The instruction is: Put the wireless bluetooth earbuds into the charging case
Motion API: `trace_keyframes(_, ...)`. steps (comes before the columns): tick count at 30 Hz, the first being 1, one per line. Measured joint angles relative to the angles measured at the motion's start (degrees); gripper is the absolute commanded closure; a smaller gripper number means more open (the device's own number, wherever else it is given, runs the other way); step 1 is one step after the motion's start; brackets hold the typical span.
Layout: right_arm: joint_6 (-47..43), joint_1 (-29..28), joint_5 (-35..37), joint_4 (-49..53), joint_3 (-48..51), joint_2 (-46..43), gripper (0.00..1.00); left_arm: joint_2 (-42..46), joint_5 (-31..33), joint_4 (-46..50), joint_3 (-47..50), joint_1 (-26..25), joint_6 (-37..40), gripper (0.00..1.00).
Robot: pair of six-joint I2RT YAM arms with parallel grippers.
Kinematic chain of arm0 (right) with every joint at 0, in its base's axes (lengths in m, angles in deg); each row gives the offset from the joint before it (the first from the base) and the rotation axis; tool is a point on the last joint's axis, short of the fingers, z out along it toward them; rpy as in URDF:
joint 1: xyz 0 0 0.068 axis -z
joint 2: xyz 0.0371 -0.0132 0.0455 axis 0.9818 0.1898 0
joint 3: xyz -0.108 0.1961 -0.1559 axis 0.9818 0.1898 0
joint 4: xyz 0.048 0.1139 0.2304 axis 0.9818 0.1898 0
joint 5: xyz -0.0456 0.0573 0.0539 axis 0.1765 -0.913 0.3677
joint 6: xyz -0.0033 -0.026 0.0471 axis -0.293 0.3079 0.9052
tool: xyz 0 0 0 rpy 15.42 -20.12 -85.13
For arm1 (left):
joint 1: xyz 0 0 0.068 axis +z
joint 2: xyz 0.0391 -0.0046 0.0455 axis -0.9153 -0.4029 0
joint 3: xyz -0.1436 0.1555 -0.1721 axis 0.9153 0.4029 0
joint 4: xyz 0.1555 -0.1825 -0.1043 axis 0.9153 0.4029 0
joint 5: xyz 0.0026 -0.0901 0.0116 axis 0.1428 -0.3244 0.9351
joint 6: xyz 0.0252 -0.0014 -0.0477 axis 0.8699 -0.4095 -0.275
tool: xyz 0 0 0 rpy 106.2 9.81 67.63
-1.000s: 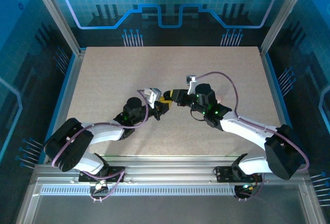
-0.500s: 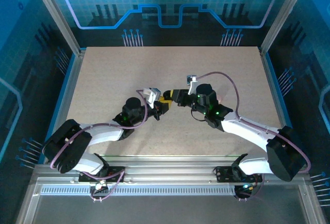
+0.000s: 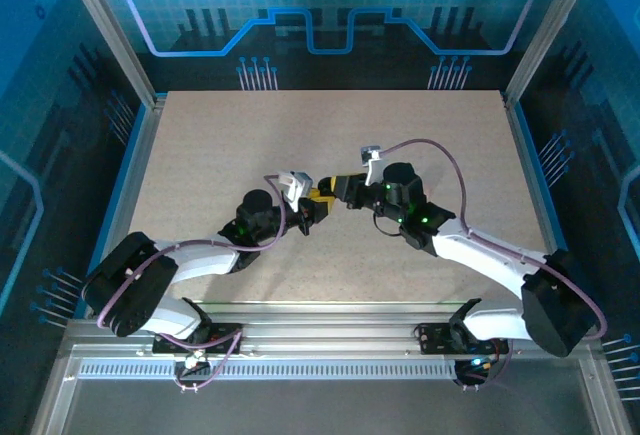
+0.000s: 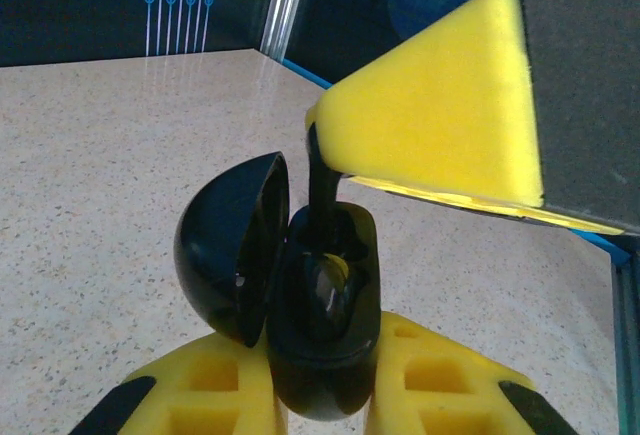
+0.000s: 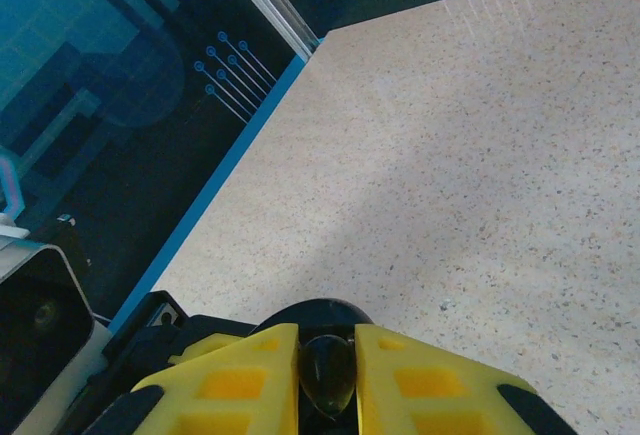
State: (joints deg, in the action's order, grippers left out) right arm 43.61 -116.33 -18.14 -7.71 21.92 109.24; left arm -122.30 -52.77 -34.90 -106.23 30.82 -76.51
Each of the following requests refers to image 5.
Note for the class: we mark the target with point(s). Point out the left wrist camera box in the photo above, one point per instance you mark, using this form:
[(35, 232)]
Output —
[(40, 315)]

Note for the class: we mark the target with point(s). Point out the black round charging case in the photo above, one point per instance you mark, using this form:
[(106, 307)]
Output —
[(325, 311)]

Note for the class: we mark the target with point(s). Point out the aluminium frame post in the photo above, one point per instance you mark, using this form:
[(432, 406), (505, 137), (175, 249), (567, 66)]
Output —
[(272, 2)]

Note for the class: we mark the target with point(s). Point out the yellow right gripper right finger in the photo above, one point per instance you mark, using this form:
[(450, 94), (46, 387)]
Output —
[(440, 385)]

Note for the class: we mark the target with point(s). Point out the blue-edged aluminium side rail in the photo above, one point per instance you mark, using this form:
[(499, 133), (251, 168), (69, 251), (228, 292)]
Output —
[(215, 170)]

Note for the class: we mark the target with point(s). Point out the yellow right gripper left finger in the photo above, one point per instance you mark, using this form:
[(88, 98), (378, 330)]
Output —
[(225, 385)]

